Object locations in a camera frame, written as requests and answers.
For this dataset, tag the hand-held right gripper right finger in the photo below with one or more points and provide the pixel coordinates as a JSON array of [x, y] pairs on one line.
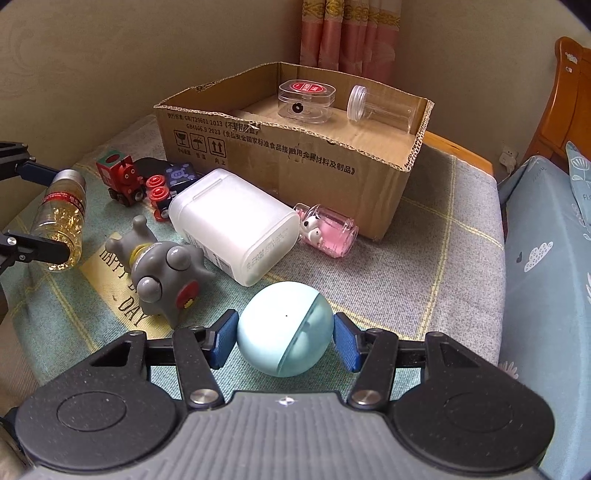
[[347, 344]]

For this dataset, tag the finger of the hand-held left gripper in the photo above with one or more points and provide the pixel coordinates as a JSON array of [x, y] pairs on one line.
[[37, 170], [41, 249]]

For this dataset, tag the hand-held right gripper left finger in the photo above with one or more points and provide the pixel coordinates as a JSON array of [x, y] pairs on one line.
[[224, 339]]

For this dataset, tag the clear bottle with yellow liquid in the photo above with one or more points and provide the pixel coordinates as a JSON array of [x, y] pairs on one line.
[[62, 207]]

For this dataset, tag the light blue egg-shaped case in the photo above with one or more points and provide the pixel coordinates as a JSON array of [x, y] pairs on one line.
[[272, 327]]

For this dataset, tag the red toy train engine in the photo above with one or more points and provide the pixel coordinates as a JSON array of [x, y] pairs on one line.
[[122, 173]]

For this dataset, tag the grey elephant toy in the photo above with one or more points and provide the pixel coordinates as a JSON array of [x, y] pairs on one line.
[[161, 272]]

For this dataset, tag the pink clear earbud case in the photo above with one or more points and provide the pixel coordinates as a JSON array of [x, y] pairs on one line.
[[334, 230]]

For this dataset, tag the white plastic container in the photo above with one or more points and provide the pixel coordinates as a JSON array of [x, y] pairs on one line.
[[231, 221]]

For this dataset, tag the dark toy wagon red wheels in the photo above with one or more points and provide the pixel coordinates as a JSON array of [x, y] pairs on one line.
[[178, 175]]

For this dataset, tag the cardboard box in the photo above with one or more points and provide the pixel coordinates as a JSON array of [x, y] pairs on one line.
[[323, 184]]

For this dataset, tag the blue printed bed sheet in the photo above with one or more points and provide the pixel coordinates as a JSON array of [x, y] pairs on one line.
[[545, 300]]

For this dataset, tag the clear cylindrical jar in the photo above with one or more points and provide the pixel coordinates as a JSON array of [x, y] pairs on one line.
[[388, 113]]

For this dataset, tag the clear box with red label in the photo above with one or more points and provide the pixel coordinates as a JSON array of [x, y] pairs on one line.
[[304, 99]]

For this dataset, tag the blue printed pillow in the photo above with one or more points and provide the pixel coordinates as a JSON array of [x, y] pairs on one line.
[[581, 184]]

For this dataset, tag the pink curtain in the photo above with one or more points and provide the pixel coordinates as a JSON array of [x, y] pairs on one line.
[[346, 37]]

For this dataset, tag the wooden headboard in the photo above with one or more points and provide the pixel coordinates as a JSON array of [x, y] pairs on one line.
[[568, 101]]

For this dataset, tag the white wall socket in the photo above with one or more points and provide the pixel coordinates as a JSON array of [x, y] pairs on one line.
[[509, 157]]

